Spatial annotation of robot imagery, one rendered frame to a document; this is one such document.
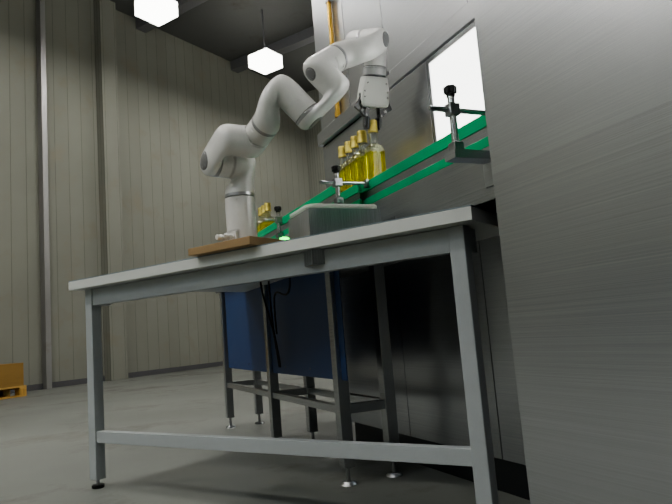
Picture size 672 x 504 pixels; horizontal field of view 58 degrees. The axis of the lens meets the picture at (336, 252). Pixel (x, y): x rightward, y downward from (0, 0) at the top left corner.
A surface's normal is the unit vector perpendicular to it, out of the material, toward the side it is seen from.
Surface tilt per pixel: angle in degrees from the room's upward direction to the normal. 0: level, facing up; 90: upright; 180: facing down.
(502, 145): 90
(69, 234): 90
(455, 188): 90
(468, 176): 90
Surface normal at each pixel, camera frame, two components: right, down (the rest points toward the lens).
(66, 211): 0.82, -0.14
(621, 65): -0.91, 0.02
